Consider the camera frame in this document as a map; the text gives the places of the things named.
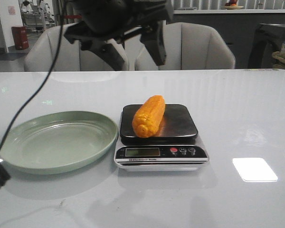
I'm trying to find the grey chair on right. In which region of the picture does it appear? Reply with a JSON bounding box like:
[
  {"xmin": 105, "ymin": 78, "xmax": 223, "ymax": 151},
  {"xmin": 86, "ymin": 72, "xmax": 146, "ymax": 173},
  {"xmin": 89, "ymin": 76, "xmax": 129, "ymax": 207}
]
[{"xmin": 134, "ymin": 22, "xmax": 236, "ymax": 71}]

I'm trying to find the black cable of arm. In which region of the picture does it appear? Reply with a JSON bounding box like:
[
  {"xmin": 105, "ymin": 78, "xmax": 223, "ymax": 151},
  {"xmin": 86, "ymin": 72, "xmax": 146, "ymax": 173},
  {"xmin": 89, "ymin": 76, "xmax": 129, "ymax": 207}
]
[{"xmin": 0, "ymin": 0, "xmax": 69, "ymax": 190}]

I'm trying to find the fruit bowl on counter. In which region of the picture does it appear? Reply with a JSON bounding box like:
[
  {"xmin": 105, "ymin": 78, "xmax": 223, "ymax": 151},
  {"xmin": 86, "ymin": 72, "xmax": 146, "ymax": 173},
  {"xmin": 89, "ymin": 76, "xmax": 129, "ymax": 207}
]
[{"xmin": 221, "ymin": 0, "xmax": 244, "ymax": 10}]

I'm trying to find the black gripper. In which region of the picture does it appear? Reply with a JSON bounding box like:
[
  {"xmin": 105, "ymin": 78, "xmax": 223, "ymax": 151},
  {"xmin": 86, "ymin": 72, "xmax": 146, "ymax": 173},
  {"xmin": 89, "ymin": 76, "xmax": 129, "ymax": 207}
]
[{"xmin": 64, "ymin": 0, "xmax": 174, "ymax": 71}]

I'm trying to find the grey chair on left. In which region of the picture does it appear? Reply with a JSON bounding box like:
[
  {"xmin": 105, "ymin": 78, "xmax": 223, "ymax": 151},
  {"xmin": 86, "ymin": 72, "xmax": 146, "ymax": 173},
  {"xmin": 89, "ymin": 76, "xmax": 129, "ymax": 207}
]
[{"xmin": 24, "ymin": 26, "xmax": 129, "ymax": 72}]

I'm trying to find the pale green plate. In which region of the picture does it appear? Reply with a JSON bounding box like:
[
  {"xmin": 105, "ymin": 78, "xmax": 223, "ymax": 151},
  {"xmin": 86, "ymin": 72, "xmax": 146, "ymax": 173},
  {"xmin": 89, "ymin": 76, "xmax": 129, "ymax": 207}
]
[{"xmin": 0, "ymin": 111, "xmax": 118, "ymax": 175}]

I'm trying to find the red barrier tape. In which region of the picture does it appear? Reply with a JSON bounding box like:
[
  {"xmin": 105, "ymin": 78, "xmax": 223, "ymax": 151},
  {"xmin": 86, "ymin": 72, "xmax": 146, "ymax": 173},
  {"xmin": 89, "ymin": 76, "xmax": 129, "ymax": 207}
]
[{"xmin": 63, "ymin": 15, "xmax": 82, "ymax": 19}]

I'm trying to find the grey counter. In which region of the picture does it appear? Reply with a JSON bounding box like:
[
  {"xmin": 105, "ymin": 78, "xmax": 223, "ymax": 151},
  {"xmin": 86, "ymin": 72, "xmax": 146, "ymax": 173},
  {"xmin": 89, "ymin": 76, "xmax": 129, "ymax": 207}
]
[{"xmin": 173, "ymin": 9, "xmax": 285, "ymax": 69}]

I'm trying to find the yellow corn cob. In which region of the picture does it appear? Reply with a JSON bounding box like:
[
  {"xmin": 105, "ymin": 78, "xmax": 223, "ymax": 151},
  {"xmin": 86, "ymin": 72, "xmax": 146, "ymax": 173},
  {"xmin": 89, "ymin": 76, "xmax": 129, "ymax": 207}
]
[{"xmin": 132, "ymin": 95, "xmax": 166, "ymax": 138}]

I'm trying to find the black silver kitchen scale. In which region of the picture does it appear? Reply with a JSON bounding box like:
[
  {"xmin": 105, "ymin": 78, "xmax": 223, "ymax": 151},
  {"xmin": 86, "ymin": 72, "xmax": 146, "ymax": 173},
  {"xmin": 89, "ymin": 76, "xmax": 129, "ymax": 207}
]
[{"xmin": 114, "ymin": 104, "xmax": 209, "ymax": 171}]

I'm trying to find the dark appliance at right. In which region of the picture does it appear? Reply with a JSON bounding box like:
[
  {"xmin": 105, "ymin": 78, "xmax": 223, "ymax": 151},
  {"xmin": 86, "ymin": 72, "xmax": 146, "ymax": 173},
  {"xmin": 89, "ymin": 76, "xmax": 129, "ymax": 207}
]
[{"xmin": 247, "ymin": 23, "xmax": 285, "ymax": 68}]

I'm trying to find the grey chair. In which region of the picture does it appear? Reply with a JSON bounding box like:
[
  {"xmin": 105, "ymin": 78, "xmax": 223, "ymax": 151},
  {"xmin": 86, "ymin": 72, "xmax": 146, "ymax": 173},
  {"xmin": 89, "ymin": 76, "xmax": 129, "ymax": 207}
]
[
  {"xmin": 24, "ymin": 26, "xmax": 129, "ymax": 72},
  {"xmin": 134, "ymin": 22, "xmax": 236, "ymax": 71}
]

